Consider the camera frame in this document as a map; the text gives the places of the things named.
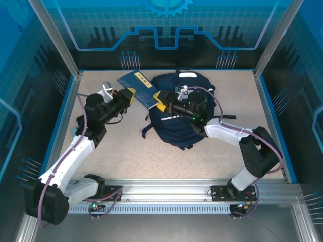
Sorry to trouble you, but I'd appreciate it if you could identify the thin blue book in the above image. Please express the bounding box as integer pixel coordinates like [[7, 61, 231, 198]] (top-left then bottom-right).
[[117, 70, 159, 111]]

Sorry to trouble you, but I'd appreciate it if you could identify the slotted grey cable duct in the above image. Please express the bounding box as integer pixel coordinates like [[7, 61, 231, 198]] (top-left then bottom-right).
[[68, 203, 232, 215]]

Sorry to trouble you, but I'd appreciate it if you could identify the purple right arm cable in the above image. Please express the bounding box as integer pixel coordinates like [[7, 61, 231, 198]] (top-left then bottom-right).
[[186, 85, 283, 220]]

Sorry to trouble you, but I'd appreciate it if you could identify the blue table side trim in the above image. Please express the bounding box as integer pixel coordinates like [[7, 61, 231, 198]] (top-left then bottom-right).
[[37, 74, 78, 184]]

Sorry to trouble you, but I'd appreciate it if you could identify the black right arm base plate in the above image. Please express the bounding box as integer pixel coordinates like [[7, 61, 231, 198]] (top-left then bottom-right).
[[210, 185, 258, 202]]

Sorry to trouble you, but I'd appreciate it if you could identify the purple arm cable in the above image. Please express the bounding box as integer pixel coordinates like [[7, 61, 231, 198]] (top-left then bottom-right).
[[37, 92, 124, 229], [186, 85, 283, 220]]

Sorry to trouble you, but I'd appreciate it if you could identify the aluminium mounting rail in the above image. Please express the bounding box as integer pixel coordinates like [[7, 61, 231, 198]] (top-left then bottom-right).
[[32, 177, 303, 206]]

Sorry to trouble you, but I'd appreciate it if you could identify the navy blue backpack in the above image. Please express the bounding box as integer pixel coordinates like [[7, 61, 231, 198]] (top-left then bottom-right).
[[141, 70, 237, 151]]

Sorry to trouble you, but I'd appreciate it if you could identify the aluminium frame post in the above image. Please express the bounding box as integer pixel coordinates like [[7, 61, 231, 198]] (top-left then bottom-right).
[[253, 0, 297, 79], [27, 0, 85, 79]]

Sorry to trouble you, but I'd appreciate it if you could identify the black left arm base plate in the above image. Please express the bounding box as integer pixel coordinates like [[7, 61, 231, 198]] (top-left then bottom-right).
[[103, 185, 124, 202]]

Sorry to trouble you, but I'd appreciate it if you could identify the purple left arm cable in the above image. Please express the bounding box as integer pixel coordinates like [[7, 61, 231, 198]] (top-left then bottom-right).
[[37, 92, 124, 229]]

